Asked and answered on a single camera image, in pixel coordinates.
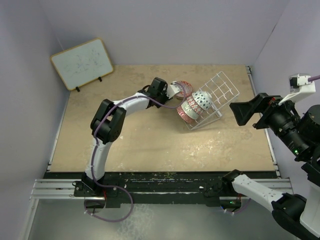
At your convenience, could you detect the purple cable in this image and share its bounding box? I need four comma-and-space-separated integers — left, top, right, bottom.
223, 74, 320, 215
84, 81, 188, 224

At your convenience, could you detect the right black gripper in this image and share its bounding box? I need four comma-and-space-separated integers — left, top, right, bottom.
228, 89, 309, 156

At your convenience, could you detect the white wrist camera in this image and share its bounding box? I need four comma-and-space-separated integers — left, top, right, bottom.
278, 73, 316, 106
166, 81, 181, 99

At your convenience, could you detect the white green-spoked bowl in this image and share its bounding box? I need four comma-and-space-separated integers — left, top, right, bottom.
181, 100, 199, 120

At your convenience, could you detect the black floral bowl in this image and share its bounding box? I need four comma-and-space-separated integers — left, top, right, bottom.
176, 106, 194, 124

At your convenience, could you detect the white wire dish rack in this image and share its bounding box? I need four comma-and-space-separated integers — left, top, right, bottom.
186, 71, 240, 131

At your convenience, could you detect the light blue patterned bowl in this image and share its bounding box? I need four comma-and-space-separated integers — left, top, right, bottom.
192, 90, 213, 111

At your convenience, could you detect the aluminium extrusion rail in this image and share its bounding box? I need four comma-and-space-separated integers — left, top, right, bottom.
29, 178, 87, 200

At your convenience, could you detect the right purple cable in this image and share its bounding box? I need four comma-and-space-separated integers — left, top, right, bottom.
223, 74, 320, 215

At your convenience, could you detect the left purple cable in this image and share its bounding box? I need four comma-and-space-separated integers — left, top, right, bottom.
84, 81, 188, 224

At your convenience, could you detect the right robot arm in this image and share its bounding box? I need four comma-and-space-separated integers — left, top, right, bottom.
222, 93, 320, 240

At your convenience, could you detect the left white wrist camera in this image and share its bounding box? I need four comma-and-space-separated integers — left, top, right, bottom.
166, 81, 181, 99

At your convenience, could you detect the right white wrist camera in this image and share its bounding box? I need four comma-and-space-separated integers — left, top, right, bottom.
278, 73, 316, 106

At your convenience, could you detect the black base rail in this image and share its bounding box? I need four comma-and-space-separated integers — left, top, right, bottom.
43, 171, 278, 209

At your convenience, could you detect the white dry-erase board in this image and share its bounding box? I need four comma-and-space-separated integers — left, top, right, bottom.
50, 38, 114, 91

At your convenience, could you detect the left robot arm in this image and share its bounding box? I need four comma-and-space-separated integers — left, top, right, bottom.
81, 77, 175, 196

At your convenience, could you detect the red patterned bowl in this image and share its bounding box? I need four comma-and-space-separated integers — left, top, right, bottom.
173, 80, 193, 100

